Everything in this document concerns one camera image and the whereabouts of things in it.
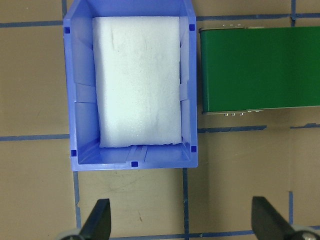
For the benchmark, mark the white foam pad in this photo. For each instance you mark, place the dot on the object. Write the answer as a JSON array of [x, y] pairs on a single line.
[[137, 74]]

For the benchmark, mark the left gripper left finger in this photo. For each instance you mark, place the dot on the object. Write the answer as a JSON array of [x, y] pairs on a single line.
[[98, 224]]

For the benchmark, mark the blue bin with foam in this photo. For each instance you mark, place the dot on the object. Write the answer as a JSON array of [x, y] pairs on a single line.
[[86, 154]]

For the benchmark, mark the green conveyor belt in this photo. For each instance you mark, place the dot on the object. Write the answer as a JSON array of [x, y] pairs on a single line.
[[248, 69]]

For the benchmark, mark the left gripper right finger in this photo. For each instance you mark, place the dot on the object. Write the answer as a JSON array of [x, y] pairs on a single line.
[[267, 223]]

